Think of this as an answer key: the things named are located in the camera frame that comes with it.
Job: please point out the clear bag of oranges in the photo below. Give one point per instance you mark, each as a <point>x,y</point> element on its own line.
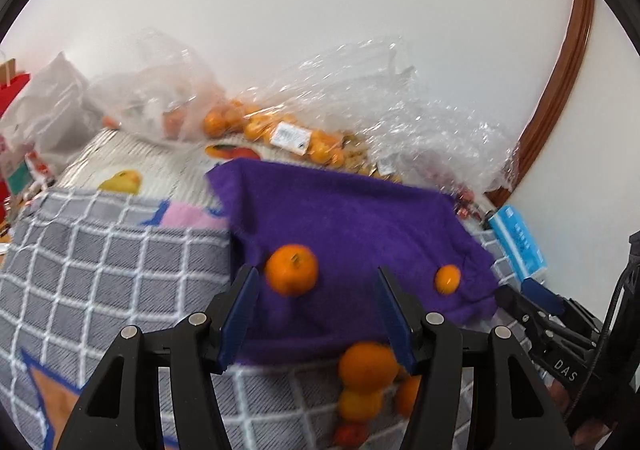
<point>280,125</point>

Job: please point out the white plastic bag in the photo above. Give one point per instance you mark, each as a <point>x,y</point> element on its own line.
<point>55,105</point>

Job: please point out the crinkled clear plastic bag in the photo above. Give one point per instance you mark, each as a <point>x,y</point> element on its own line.
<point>450,145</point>

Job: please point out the green white packet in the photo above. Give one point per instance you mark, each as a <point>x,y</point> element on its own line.
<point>15,175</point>

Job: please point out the person's right hand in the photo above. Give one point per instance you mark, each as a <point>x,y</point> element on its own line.
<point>559,395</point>

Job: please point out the grey checked blanket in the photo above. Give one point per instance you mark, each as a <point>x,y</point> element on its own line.
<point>100,280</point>

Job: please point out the purple towel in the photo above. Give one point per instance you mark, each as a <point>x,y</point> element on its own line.
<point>350,220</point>

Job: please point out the small red item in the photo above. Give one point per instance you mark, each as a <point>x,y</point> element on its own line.
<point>465,204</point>

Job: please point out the large orange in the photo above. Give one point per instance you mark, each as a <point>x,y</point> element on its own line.
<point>367,365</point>

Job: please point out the small red fruit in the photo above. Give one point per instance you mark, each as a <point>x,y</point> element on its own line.
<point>350,435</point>

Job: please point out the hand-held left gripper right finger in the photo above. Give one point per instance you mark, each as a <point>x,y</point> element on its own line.
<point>395,320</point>

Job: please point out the brown wooden door frame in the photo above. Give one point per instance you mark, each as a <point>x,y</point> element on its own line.
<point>560,80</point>

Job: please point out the fruit print mat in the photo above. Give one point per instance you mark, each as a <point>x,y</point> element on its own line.
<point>165,165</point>

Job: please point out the red paper bag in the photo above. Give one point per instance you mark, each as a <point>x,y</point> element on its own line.
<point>10,95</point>

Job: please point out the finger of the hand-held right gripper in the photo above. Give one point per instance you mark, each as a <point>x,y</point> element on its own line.
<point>512,301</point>
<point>542,292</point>

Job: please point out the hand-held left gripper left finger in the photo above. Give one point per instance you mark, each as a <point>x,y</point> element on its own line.
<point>240,315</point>

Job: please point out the blue tissue packet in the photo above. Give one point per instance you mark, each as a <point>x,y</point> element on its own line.
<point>517,242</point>

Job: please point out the clear bag of tan fruits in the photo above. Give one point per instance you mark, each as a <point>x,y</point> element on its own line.
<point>362,158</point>

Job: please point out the small orange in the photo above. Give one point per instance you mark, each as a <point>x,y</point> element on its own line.
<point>447,278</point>

